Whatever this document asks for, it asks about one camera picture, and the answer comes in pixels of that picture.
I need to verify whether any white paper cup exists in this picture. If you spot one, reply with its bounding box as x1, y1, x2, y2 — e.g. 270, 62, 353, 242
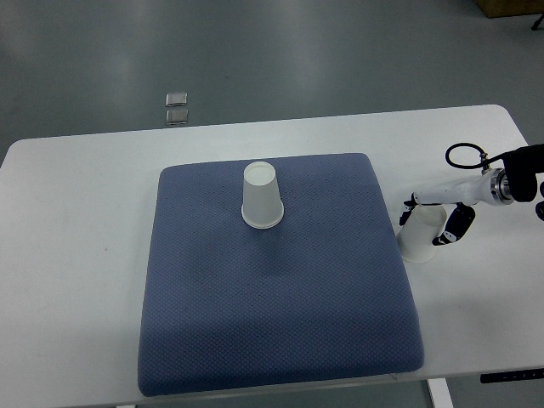
397, 205, 446, 264
241, 161, 284, 230

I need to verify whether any white paper cup on cushion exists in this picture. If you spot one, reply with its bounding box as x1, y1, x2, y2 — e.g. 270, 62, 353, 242
241, 161, 284, 230

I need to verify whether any black table control panel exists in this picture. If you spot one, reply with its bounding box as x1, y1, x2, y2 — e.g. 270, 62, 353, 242
479, 368, 544, 384

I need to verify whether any white table leg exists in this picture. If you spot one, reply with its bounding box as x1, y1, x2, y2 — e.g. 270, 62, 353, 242
427, 378, 454, 408

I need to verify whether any upper metal floor plate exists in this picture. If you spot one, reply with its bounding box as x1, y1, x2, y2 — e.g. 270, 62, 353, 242
165, 91, 188, 107

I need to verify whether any blue fabric cushion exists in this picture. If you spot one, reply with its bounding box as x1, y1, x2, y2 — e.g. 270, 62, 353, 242
138, 153, 424, 397

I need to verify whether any lower metal floor plate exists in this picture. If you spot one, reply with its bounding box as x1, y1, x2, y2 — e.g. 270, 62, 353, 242
166, 109, 189, 126

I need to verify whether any black looped cable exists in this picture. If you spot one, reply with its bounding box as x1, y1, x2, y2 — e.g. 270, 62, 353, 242
445, 142, 511, 174

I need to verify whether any brown cardboard box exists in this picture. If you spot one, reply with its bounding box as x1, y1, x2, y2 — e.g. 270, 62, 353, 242
475, 0, 543, 18

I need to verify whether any metal floor plate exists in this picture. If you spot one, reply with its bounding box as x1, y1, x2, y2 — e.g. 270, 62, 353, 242
165, 91, 188, 107
166, 109, 189, 126

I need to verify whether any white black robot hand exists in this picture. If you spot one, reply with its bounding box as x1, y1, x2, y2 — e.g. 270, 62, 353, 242
399, 168, 514, 247

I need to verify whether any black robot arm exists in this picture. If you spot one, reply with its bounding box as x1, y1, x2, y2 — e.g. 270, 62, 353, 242
501, 144, 543, 202

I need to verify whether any black tripod leg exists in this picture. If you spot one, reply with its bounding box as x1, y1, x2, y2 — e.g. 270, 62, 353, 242
531, 14, 544, 31

